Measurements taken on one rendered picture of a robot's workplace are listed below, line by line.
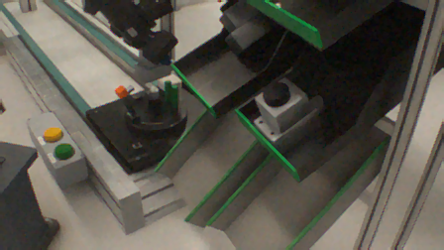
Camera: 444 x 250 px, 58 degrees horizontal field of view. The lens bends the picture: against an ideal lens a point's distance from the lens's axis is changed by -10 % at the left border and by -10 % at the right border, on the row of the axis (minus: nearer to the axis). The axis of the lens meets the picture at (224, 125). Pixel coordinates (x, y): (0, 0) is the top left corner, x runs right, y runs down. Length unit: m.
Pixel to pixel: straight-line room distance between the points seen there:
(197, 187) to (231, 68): 0.21
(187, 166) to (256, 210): 0.16
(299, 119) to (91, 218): 0.54
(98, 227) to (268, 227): 0.38
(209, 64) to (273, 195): 0.21
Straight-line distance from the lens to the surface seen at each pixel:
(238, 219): 0.68
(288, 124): 0.49
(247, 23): 0.61
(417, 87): 0.49
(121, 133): 0.93
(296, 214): 0.62
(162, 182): 0.83
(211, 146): 0.74
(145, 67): 0.88
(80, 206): 0.94
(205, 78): 0.63
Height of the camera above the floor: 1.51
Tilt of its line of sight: 35 degrees down
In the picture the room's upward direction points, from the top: 2 degrees clockwise
